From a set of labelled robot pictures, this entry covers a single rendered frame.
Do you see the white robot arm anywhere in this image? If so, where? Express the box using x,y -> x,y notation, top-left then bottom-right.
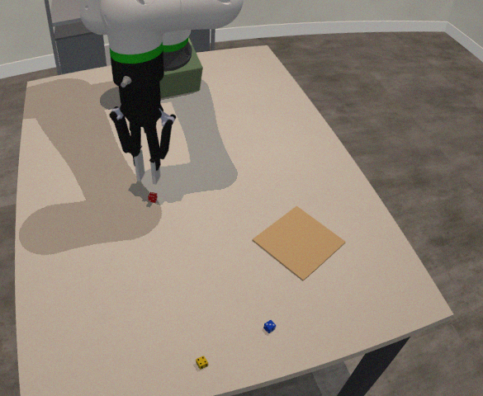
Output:
80,0 -> 244,90

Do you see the yellow die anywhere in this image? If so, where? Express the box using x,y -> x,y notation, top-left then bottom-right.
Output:
196,356 -> 208,370

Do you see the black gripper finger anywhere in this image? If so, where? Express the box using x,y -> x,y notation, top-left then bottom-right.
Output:
109,106 -> 145,182
141,108 -> 176,185

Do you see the tan square mat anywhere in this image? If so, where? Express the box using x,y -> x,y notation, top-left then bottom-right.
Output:
252,206 -> 346,281

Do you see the red die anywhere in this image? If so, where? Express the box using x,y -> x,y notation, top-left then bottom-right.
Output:
148,192 -> 158,203

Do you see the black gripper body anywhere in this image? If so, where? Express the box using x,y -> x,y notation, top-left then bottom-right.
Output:
119,82 -> 163,128

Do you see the blue die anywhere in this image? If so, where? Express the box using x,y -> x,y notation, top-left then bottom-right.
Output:
263,320 -> 276,333

